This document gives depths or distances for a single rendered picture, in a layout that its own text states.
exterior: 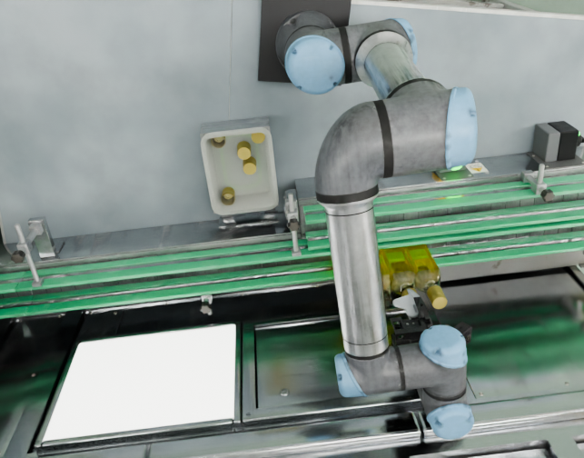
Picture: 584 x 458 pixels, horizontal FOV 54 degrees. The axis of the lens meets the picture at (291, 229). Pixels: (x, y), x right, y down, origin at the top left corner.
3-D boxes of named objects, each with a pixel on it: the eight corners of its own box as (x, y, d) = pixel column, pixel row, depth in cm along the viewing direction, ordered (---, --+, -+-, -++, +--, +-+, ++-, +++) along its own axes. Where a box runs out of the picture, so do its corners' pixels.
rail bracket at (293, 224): (288, 240, 149) (292, 266, 139) (282, 182, 141) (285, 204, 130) (300, 239, 150) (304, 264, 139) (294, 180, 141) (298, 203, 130)
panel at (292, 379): (77, 348, 149) (36, 456, 120) (74, 339, 148) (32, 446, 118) (420, 306, 151) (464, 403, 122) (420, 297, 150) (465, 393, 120)
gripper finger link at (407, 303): (388, 283, 126) (398, 315, 119) (414, 279, 126) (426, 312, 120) (387, 292, 128) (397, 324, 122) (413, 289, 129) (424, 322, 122)
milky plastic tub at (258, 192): (214, 202, 157) (212, 216, 149) (201, 123, 146) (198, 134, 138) (278, 194, 157) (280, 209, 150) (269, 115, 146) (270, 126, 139)
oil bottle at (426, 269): (397, 250, 154) (419, 296, 135) (397, 231, 151) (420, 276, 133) (418, 247, 154) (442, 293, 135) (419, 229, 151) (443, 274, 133)
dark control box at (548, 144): (530, 151, 157) (545, 163, 150) (534, 123, 153) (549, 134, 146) (560, 147, 157) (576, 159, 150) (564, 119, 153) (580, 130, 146)
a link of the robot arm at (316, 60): (279, 30, 125) (281, 44, 113) (341, 20, 124) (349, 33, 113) (287, 84, 131) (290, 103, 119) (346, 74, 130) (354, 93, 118)
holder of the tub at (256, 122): (218, 218, 160) (217, 232, 153) (202, 123, 147) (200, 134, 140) (279, 211, 160) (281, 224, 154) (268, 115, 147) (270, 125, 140)
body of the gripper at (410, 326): (389, 314, 120) (403, 353, 109) (430, 310, 120) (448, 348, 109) (389, 343, 124) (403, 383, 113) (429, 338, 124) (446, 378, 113)
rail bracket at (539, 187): (516, 180, 147) (540, 203, 135) (519, 153, 143) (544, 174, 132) (532, 178, 147) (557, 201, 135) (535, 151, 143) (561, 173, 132)
